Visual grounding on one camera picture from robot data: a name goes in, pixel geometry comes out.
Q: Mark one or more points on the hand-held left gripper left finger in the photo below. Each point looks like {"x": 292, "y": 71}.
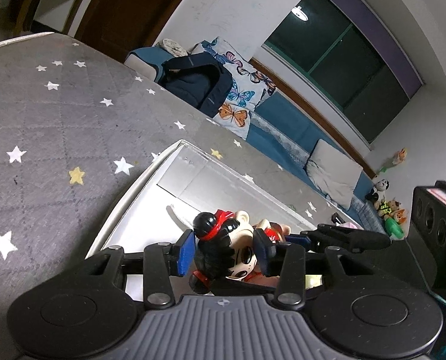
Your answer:
{"x": 185, "y": 257}

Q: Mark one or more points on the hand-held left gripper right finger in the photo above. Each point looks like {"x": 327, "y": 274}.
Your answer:
{"x": 263, "y": 255}

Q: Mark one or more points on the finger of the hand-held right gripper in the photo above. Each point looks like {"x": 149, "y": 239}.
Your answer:
{"x": 358, "y": 242}
{"x": 335, "y": 228}

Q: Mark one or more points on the panda figure with red scarf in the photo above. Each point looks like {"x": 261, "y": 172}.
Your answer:
{"x": 239, "y": 255}

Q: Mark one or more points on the grey cardboard box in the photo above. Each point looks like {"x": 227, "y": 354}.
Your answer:
{"x": 208, "y": 180}

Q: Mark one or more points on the pink tissue pack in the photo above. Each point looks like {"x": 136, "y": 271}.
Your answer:
{"x": 352, "y": 225}

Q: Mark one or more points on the plush toy in yellow vest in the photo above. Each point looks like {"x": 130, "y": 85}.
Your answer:
{"x": 385, "y": 208}

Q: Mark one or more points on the orange fox plush toy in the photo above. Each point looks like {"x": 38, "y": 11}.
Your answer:
{"x": 399, "y": 213}

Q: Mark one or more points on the grey cushion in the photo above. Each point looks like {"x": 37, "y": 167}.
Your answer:
{"x": 331, "y": 172}

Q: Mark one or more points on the panda plush toy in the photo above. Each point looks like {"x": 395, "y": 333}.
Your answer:
{"x": 380, "y": 188}

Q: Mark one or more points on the small orange plush toy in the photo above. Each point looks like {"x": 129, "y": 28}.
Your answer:
{"x": 401, "y": 156}

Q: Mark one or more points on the blue sofa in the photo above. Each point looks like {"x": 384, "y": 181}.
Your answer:
{"x": 286, "y": 123}

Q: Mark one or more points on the butterfly print pillow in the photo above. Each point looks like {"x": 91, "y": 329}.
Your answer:
{"x": 241, "y": 93}

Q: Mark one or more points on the dark window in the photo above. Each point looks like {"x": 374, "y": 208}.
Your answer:
{"x": 339, "y": 63}

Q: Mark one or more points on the black backpack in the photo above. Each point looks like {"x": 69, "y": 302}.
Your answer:
{"x": 196, "y": 82}

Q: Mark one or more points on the grey star-printed tablecloth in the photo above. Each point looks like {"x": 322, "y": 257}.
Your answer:
{"x": 57, "y": 120}

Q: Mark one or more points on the grey cloth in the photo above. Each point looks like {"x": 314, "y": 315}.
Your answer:
{"x": 174, "y": 47}

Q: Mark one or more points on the wooden door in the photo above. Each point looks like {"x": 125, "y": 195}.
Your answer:
{"x": 132, "y": 11}

